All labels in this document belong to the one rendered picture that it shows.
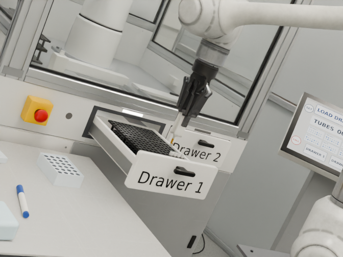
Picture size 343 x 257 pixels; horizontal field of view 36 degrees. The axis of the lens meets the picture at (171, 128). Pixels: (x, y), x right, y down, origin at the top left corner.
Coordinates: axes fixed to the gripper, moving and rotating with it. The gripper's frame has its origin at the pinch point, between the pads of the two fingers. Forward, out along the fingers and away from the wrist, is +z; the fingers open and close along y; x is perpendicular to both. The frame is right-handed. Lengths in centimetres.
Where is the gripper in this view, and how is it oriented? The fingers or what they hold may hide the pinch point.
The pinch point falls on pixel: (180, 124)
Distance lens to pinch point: 161.0
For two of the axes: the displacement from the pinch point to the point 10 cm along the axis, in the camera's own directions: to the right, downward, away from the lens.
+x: -7.8, -2.0, -5.9
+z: -3.9, 8.9, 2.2
